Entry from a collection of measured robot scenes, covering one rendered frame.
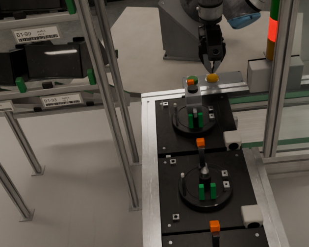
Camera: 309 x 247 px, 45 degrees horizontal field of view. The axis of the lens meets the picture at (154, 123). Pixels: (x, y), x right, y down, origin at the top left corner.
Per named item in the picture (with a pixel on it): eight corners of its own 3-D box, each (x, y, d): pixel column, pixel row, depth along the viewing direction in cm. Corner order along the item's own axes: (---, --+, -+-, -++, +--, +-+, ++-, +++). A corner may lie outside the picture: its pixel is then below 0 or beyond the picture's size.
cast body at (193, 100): (185, 99, 114) (184, 81, 109) (199, 98, 114) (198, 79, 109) (188, 118, 108) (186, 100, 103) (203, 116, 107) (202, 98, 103)
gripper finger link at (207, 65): (210, 65, 134) (209, 43, 128) (212, 75, 130) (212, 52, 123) (201, 66, 134) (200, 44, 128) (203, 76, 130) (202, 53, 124)
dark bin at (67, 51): (75, 59, 109) (72, 33, 107) (118, 58, 107) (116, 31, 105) (28, 79, 83) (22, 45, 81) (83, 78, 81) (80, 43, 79)
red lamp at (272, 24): (265, 32, 85) (267, 12, 81) (287, 29, 84) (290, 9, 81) (270, 43, 81) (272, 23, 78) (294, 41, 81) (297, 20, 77)
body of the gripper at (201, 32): (219, 39, 129) (219, 6, 121) (224, 53, 123) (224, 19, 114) (197, 41, 129) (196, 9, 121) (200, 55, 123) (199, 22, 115)
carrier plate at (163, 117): (155, 105, 126) (154, 100, 125) (226, 97, 125) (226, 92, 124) (158, 158, 109) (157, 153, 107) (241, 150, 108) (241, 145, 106)
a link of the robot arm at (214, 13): (224, 6, 111) (197, 10, 112) (224, 20, 114) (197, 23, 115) (220, -5, 117) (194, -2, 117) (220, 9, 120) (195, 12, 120)
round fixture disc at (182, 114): (170, 109, 121) (170, 104, 120) (214, 104, 120) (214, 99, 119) (173, 139, 111) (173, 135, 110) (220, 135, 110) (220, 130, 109)
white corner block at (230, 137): (222, 140, 111) (222, 131, 108) (238, 138, 111) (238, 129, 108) (225, 152, 108) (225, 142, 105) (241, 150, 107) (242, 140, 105)
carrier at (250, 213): (158, 162, 108) (153, 132, 99) (242, 154, 106) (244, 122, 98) (162, 238, 90) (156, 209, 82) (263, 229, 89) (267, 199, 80)
